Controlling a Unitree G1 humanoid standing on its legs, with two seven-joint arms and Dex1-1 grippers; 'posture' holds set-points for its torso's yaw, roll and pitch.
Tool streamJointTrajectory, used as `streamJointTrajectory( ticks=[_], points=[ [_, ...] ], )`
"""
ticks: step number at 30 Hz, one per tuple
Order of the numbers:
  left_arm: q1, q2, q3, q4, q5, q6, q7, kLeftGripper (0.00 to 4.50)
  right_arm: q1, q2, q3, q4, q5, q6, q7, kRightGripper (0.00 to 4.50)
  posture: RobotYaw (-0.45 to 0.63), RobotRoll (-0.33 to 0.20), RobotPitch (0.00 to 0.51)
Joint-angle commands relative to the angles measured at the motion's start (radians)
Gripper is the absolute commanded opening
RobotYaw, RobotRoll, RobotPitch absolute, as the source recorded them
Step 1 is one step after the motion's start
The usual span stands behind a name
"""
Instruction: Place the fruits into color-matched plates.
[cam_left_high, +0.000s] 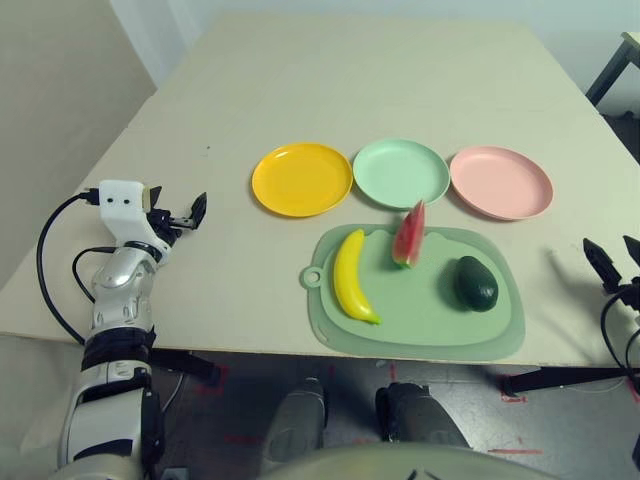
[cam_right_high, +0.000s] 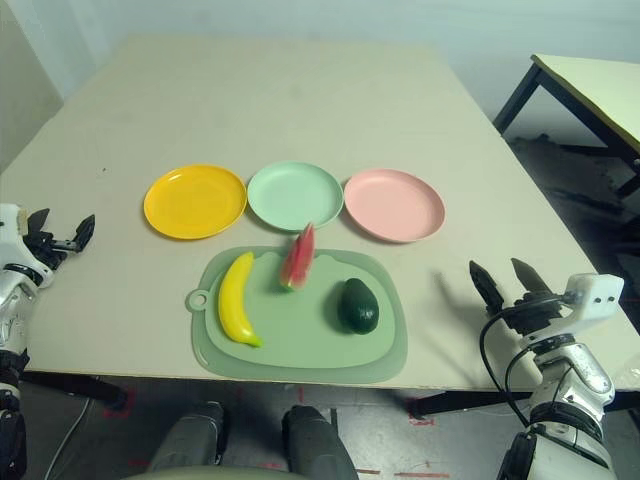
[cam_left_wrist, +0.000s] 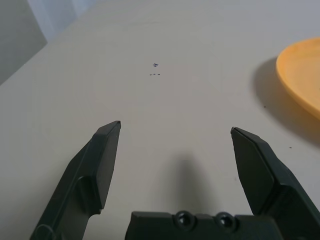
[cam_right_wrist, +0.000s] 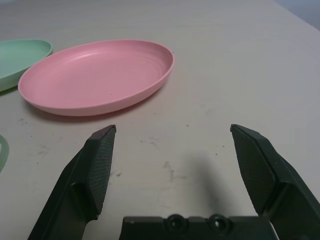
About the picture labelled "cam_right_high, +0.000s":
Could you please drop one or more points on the yellow toy banana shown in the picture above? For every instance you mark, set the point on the yellow toy banana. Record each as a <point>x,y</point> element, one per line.
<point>232,300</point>

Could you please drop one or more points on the dark green toy avocado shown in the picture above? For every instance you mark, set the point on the dark green toy avocado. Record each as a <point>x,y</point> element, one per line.
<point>357,307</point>

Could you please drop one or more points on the grey right robot leg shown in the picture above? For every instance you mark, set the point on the grey right robot leg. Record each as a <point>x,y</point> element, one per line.
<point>315,440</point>

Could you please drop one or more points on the side table with black legs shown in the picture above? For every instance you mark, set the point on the side table with black legs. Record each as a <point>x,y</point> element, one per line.
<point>600,85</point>

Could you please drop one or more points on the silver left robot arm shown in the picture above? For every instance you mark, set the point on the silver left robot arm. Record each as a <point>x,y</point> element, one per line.
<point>10,320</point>

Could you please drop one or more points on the clear plastic bag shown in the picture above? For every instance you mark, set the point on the clear plastic bag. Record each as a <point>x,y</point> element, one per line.
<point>629,377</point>

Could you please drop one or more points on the red toy watermelon slice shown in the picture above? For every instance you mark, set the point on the red toy watermelon slice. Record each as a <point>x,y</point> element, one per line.
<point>298,260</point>

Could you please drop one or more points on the mint green plastic plate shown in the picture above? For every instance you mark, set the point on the mint green plastic plate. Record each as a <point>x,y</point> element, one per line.
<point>292,192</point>

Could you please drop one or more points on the green silicone cutting mat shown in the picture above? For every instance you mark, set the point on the green silicone cutting mat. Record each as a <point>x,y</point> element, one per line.
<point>300,335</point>

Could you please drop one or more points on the grey left robot leg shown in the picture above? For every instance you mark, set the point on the grey left robot leg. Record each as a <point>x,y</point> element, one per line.
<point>192,435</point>

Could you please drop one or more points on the pink plastic plate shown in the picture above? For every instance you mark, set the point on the pink plastic plate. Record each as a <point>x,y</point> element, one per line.
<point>395,205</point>

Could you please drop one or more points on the grey robot torso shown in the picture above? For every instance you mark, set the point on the grey robot torso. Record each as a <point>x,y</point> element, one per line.
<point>210,474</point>

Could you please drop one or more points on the black table support beam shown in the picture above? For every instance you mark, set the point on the black table support beam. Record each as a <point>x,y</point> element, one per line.
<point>460,400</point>
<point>75,386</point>

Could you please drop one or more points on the red floor tape strip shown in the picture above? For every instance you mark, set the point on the red floor tape strip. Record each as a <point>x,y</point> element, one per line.
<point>420,474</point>

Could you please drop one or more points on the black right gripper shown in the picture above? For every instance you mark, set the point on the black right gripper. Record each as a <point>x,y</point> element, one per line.
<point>537,315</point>

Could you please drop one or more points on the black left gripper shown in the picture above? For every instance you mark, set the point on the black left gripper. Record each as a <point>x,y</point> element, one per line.
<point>47,247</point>

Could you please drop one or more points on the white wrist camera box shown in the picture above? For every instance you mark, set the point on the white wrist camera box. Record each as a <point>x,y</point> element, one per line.
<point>595,295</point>
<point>10,225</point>

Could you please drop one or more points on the grey robot leg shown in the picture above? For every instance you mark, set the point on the grey robot leg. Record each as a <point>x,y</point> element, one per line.
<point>315,440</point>
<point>192,435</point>

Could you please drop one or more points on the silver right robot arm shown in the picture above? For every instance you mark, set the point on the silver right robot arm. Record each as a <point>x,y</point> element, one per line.
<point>585,370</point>

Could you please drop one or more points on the yellow plastic plate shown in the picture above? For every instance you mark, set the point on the yellow plastic plate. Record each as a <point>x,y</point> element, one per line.
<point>195,202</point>

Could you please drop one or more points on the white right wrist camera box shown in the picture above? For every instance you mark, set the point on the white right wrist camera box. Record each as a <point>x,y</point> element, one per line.
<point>595,295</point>

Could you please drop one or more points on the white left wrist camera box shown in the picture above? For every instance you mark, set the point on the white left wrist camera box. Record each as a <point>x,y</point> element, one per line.
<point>10,225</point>

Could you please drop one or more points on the red floor tape corner mark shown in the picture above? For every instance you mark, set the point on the red floor tape corner mark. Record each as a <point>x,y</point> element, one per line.
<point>422,421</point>
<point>131,401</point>

